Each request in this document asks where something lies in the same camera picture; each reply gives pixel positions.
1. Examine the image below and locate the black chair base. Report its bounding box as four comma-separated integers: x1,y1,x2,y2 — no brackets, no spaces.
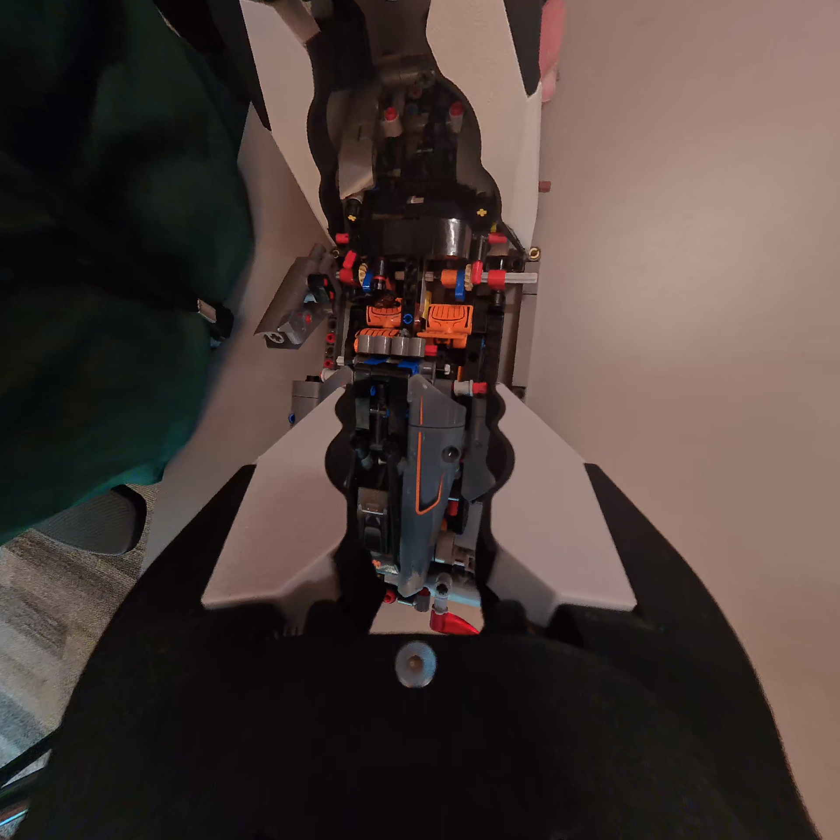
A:
0,738,56,828

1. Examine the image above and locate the grey black lego car chassis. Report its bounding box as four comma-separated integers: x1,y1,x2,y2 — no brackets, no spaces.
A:
255,52,542,634

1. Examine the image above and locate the grey chair seat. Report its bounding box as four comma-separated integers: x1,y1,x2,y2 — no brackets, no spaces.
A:
33,486,148,557

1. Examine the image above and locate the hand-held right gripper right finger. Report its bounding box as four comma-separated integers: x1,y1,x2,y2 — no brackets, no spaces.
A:
482,384,637,627

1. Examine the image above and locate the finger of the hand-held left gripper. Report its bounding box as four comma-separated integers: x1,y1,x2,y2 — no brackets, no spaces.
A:
239,0,345,247
425,0,546,244

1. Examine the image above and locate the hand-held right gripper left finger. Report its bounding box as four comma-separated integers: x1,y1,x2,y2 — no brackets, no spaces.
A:
201,386,350,616

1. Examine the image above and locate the person's green shirt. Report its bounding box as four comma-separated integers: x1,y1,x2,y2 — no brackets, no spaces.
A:
0,0,257,546

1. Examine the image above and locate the orange-lined grey lego section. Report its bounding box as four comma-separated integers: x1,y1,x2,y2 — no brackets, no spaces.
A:
351,367,500,634

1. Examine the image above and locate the person's left hand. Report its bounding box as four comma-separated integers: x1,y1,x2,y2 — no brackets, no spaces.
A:
539,0,568,102

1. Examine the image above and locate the small black object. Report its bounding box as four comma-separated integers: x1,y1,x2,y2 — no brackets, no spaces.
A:
197,298,235,343

